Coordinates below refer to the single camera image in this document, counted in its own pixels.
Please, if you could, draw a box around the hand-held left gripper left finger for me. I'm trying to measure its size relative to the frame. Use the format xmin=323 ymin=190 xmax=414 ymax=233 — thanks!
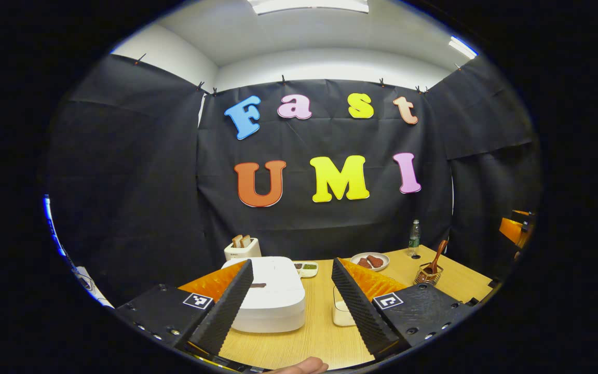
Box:
xmin=117 ymin=259 xmax=255 ymax=360

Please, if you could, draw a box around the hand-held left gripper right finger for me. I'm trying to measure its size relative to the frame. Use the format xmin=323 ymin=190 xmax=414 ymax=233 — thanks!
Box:
xmin=331 ymin=258 xmax=474 ymax=360

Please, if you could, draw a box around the clear container of rice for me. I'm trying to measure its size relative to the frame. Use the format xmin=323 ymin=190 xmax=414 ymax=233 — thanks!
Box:
xmin=331 ymin=285 xmax=357 ymax=327

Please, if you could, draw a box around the white rice cooker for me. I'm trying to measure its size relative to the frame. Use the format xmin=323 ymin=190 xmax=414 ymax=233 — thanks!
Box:
xmin=221 ymin=256 xmax=307 ymax=334

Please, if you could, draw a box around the brown wooden spoon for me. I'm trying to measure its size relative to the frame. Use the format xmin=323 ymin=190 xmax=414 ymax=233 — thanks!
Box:
xmin=427 ymin=239 xmax=449 ymax=275

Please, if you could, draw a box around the white round plate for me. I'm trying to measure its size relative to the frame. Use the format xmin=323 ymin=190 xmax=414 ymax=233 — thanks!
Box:
xmin=350 ymin=251 xmax=390 ymax=272

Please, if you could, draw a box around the white toaster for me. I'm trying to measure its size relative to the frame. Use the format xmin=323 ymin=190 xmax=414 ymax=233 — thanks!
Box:
xmin=224 ymin=238 xmax=262 ymax=262

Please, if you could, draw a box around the white divided grain dish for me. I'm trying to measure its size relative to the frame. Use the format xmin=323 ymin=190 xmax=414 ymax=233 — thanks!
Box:
xmin=292 ymin=261 xmax=319 ymax=278

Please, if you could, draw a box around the clear green-label water bottle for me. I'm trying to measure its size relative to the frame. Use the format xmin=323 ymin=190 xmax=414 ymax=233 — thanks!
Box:
xmin=407 ymin=219 xmax=422 ymax=256

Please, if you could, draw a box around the white side desk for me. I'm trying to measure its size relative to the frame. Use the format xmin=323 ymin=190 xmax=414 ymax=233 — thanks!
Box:
xmin=73 ymin=265 xmax=116 ymax=309

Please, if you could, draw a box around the black backdrop cloth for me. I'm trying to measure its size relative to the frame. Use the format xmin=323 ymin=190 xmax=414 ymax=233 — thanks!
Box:
xmin=44 ymin=53 xmax=541 ymax=308

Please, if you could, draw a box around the small ceiling light panel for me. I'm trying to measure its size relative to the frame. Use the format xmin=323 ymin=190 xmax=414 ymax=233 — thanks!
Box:
xmin=448 ymin=35 xmax=479 ymax=60

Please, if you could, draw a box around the long ceiling light panel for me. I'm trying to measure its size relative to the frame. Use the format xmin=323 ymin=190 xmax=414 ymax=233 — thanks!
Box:
xmin=247 ymin=0 xmax=370 ymax=15

